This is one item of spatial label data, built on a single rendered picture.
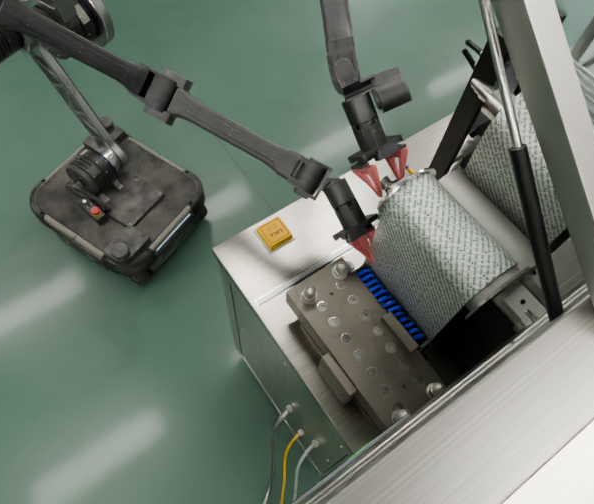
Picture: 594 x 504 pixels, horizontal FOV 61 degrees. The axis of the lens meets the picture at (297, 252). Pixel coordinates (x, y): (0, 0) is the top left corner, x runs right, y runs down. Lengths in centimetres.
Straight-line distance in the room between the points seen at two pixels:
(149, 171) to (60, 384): 95
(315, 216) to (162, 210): 98
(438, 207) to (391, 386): 39
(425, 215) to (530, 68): 54
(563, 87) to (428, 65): 280
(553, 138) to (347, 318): 76
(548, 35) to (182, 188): 194
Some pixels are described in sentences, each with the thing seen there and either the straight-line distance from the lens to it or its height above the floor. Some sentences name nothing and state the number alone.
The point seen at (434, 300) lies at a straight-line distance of 105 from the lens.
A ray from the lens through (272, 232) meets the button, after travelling 134.
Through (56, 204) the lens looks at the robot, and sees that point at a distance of 237.
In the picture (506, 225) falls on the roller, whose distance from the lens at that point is 110.
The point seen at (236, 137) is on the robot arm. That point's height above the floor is 122.
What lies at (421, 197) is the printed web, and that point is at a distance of 98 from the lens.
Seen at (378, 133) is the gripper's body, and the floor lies 132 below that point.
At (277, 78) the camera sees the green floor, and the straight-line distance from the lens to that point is 302.
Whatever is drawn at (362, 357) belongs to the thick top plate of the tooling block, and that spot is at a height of 102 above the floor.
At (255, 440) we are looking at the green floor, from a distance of 211.
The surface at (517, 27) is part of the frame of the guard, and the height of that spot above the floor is 183.
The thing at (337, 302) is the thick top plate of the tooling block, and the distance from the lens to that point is 115.
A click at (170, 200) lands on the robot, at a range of 225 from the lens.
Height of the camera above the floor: 209
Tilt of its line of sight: 62 degrees down
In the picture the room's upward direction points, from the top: 6 degrees clockwise
